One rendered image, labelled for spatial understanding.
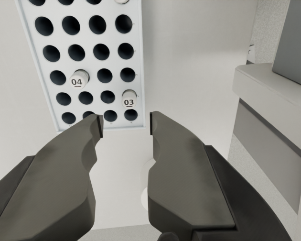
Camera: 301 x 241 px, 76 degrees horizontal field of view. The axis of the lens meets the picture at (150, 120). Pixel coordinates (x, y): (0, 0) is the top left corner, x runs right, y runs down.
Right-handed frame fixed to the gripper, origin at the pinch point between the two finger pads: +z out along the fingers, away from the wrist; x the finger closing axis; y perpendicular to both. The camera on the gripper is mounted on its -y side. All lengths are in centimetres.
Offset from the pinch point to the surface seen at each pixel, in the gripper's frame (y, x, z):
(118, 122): 3.3, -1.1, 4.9
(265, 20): 0, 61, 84
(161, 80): 0.6, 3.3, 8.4
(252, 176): 102, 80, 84
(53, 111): 1.8, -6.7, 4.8
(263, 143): 29, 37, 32
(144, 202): 14.6, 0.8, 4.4
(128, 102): 0.6, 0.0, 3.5
